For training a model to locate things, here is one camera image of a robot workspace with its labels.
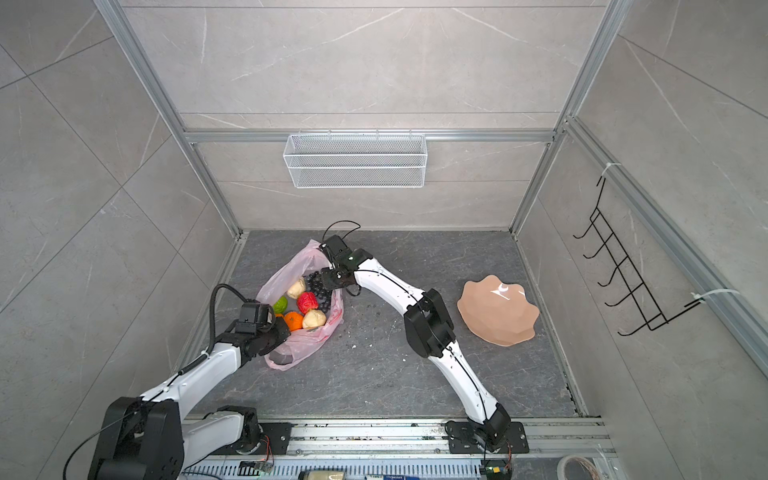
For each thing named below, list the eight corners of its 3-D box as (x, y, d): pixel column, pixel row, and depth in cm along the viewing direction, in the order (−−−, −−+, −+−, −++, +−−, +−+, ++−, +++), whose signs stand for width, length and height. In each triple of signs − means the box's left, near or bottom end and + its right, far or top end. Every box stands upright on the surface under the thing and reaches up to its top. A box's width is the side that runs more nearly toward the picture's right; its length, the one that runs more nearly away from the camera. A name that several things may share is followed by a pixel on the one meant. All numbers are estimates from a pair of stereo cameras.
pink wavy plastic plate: (465, 349, 91) (469, 341, 86) (454, 284, 106) (457, 275, 102) (541, 349, 91) (549, 341, 86) (520, 284, 106) (525, 275, 102)
